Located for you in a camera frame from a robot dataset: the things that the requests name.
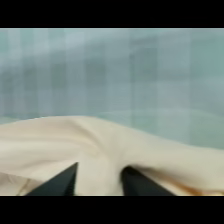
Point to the cream shirt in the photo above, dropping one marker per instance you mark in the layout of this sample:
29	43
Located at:
110	150

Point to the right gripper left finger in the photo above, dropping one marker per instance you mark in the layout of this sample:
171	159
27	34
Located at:
63	185

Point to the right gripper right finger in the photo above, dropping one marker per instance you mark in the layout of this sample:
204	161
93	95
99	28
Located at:
140	186

